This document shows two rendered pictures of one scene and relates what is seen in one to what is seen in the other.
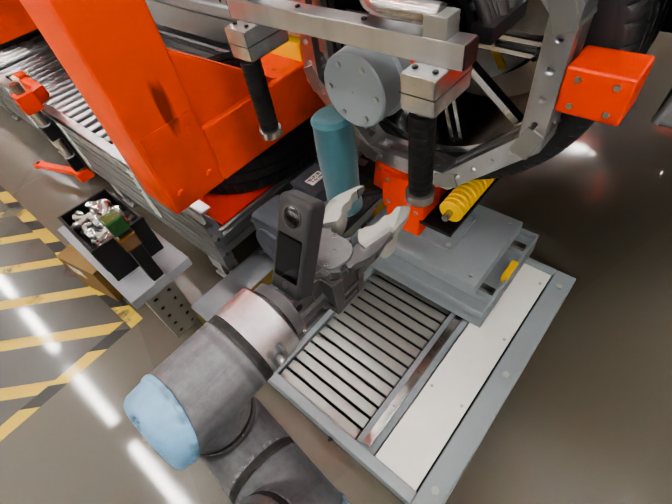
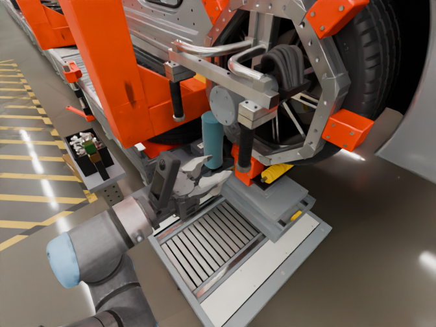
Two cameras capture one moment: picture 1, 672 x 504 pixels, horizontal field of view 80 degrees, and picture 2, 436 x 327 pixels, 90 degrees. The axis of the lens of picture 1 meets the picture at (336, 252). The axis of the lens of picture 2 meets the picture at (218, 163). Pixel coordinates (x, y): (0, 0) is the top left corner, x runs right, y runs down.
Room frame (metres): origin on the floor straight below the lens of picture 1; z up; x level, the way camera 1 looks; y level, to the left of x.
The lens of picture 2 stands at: (0.00, -0.07, 1.20)
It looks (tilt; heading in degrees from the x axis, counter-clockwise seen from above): 44 degrees down; 0
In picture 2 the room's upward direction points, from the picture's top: straight up
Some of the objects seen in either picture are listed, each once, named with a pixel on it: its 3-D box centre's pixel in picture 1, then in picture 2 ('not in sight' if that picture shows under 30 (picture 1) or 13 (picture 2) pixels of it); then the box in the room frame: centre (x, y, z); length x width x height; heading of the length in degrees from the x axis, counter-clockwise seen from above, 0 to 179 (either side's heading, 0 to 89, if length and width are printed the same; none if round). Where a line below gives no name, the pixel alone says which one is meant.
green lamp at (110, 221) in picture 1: (114, 223); (89, 146); (0.67, 0.45, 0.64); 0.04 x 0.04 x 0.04; 40
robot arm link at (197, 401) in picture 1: (199, 390); (91, 246); (0.18, 0.17, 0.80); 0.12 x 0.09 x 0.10; 130
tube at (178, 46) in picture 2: not in sight; (213, 32); (0.72, -0.06, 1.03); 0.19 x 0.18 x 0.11; 130
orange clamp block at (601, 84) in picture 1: (601, 85); (346, 130); (0.49, -0.42, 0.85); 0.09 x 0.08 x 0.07; 40
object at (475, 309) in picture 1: (438, 244); (262, 193); (0.84, -0.34, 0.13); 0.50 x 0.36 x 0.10; 40
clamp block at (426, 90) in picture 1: (436, 78); (257, 109); (0.47, -0.17, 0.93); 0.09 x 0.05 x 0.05; 130
